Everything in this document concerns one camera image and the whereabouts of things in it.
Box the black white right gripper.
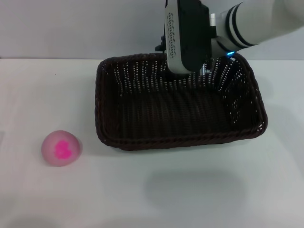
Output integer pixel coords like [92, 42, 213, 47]
[155, 0, 212, 79]

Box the black woven plastic basket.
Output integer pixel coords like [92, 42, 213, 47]
[94, 52, 269, 152]

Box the pink ball with magenta blotch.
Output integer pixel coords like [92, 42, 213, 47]
[41, 130, 83, 167]

